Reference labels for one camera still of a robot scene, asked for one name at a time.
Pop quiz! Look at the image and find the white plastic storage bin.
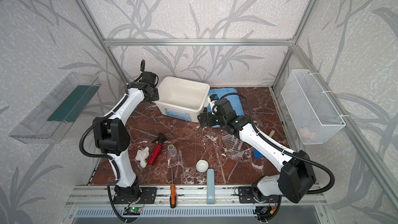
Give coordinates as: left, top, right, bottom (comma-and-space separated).
155, 76, 210, 123

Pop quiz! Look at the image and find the white plastic molecule model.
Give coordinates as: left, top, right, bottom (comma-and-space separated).
135, 147, 150, 168

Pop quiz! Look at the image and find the blue plastic bin lid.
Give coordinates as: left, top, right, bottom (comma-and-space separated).
206, 89, 244, 131

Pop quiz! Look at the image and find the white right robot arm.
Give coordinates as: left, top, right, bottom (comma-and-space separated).
198, 94, 335, 203

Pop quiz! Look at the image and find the white wire mesh basket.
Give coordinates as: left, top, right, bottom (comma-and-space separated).
282, 69, 346, 145

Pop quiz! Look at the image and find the clear test tube rack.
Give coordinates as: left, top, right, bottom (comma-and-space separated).
222, 134, 245, 160

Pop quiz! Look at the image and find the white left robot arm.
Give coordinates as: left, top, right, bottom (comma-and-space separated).
79, 60, 159, 201

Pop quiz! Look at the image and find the orange handled screwdriver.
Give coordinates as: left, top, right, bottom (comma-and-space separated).
170, 167, 177, 208

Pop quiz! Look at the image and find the green circuit board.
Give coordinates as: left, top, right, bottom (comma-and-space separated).
123, 207, 143, 216

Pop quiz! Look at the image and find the clear glass flask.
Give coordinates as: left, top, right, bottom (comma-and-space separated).
167, 144, 178, 158

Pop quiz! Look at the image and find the light blue rectangular block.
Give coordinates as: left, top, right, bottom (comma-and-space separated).
206, 169, 215, 204

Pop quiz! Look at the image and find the white ceramic bowl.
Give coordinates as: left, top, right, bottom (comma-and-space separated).
196, 159, 209, 173

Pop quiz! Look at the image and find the clear wall shelf green mat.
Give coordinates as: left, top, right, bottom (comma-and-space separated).
9, 72, 102, 144

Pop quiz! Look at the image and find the red black clamp tool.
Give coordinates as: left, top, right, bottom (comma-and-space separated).
147, 133, 167, 165

